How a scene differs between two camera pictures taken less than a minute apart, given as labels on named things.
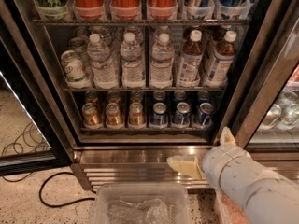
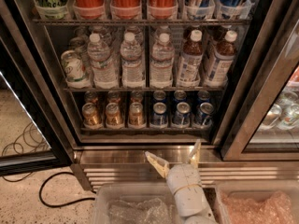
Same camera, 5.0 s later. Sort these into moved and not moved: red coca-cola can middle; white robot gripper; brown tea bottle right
Moved: white robot gripper
Not moved: brown tea bottle right; red coca-cola can middle
